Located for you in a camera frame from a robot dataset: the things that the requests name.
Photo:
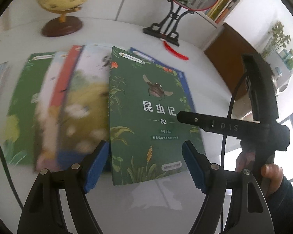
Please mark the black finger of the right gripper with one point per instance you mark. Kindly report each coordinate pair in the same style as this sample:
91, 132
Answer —
195, 119

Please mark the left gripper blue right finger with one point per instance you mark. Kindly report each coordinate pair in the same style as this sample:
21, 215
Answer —
198, 166

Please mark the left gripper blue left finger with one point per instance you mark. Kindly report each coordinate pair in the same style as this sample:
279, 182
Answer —
93, 165

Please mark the dark blue bird book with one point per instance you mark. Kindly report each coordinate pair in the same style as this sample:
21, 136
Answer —
133, 74

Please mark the olive green insect book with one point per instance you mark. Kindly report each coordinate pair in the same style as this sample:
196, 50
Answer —
46, 116

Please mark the white rabbit cover book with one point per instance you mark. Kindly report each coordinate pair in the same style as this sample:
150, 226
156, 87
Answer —
84, 114

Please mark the green beetle insect book 02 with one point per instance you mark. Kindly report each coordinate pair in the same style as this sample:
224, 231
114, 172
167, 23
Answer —
147, 145

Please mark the red fairy tale book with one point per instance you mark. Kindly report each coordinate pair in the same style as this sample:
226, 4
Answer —
65, 75

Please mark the green yellow flower book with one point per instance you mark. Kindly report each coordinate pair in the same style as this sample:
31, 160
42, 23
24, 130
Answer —
20, 125

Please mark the person right hand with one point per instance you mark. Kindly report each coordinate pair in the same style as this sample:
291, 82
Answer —
269, 171

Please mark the red tassel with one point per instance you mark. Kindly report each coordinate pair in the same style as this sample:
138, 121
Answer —
172, 51

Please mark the glass vase with dried flowers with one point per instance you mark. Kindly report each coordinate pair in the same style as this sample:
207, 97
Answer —
278, 39

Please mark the white blue book row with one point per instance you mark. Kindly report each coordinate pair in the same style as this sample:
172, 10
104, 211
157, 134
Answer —
219, 2

